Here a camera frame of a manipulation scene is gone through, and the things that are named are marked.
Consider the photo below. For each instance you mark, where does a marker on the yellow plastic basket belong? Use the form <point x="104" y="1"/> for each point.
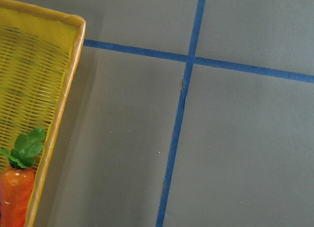
<point x="39" y="53"/>

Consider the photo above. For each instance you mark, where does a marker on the toy carrot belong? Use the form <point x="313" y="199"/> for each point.
<point x="17" y="180"/>

